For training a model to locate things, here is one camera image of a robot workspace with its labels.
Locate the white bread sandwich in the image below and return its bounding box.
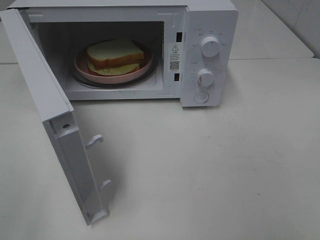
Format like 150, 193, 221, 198
86, 38, 145, 76

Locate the pink round plate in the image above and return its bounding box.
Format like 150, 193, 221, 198
74, 41, 157, 76

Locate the round white door button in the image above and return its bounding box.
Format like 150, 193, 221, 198
193, 91, 210, 104

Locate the upper white microwave knob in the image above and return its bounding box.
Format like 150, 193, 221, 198
200, 35, 221, 58

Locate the white microwave knob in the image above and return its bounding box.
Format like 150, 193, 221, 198
200, 35, 221, 58
196, 68, 216, 87

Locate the lower white microwave knob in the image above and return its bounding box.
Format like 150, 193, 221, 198
196, 68, 216, 87

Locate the white microwave oven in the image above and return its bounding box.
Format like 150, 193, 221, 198
0, 0, 238, 110

